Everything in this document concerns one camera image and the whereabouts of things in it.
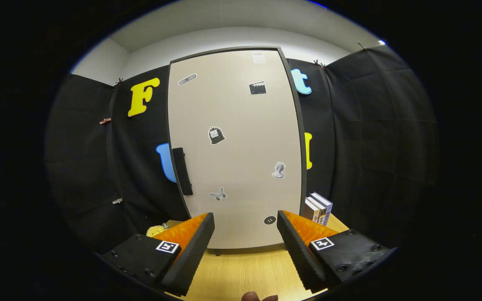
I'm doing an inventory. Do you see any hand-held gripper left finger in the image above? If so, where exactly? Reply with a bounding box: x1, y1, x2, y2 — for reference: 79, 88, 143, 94
101, 212, 215, 296

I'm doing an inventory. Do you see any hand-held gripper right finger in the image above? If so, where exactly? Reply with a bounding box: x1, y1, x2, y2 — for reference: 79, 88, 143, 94
277, 210, 397, 293

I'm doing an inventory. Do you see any black door handle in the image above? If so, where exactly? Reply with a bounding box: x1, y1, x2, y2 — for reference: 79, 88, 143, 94
172, 147, 194, 196

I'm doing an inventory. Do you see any dark grey shoe cabinet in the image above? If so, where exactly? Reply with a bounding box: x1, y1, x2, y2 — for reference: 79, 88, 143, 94
166, 45, 308, 256

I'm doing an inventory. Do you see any beige shoe cabinet door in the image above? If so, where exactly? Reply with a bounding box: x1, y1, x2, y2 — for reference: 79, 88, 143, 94
168, 49, 303, 250

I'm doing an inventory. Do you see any pale pink book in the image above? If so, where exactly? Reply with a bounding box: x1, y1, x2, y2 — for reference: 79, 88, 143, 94
304, 198, 321, 223

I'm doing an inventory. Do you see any cream spine book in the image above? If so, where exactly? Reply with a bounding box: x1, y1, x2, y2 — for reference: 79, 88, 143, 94
308, 196, 327, 225

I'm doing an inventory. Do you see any lavender spine book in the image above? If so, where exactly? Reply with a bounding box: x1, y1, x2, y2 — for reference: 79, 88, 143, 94
311, 191, 333, 226

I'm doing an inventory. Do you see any black backdrop cloth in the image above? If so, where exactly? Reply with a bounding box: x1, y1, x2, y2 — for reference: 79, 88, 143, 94
44, 44, 439, 253

